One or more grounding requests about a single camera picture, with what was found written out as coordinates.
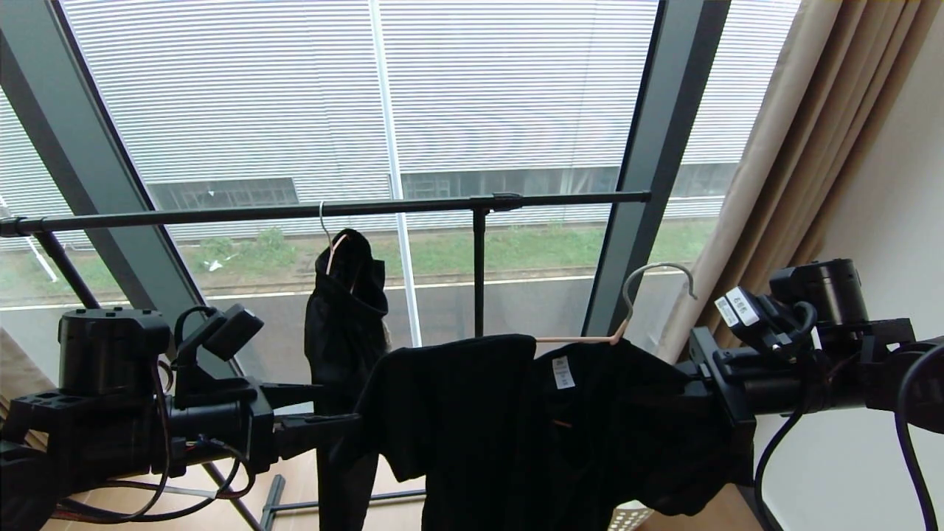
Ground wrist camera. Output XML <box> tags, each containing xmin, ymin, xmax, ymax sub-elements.
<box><xmin>713</xmin><ymin>286</ymin><xmax>819</xmax><ymax>356</ymax></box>
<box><xmin>173</xmin><ymin>304</ymin><xmax>265</xmax><ymax>388</ymax></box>

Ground beige curtain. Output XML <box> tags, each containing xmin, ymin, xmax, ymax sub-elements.
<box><xmin>653</xmin><ymin>0</ymin><xmax>944</xmax><ymax>366</ymax></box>
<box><xmin>0</xmin><ymin>327</ymin><xmax>63</xmax><ymax>443</ymax></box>

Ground pink clothes hanger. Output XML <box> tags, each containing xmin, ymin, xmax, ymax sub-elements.
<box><xmin>319</xmin><ymin>201</ymin><xmax>349</xmax><ymax>277</ymax></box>
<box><xmin>533</xmin><ymin>263</ymin><xmax>698</xmax><ymax>346</ymax></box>

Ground window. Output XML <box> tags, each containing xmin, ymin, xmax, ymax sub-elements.
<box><xmin>0</xmin><ymin>0</ymin><xmax>801</xmax><ymax>414</ymax></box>

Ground black clothes rack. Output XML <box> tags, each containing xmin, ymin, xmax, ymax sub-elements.
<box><xmin>0</xmin><ymin>192</ymin><xmax>653</xmax><ymax>531</ymax></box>

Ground white laundry basket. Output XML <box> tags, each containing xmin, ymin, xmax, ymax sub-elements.
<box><xmin>609</xmin><ymin>500</ymin><xmax>656</xmax><ymax>531</ymax></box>

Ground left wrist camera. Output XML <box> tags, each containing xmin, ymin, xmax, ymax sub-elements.
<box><xmin>173</xmin><ymin>304</ymin><xmax>265</xmax><ymax>388</ymax></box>

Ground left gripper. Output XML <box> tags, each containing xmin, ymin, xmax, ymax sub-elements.
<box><xmin>166</xmin><ymin>378</ymin><xmax>364</xmax><ymax>474</ymax></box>

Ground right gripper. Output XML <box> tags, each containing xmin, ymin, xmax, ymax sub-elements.
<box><xmin>688</xmin><ymin>326</ymin><xmax>872</xmax><ymax>445</ymax></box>

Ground black cable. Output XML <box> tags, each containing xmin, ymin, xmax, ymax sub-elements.
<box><xmin>895</xmin><ymin>343</ymin><xmax>944</xmax><ymax>531</ymax></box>
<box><xmin>53</xmin><ymin>439</ymin><xmax>257</xmax><ymax>526</ymax></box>
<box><xmin>754</xmin><ymin>408</ymin><xmax>808</xmax><ymax>531</ymax></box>

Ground thin black shorts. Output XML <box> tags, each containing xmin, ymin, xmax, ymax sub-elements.
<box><xmin>353</xmin><ymin>333</ymin><xmax>740</xmax><ymax>531</ymax></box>

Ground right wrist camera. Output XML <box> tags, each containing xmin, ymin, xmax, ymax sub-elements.
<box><xmin>713</xmin><ymin>286</ymin><xmax>819</xmax><ymax>356</ymax></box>

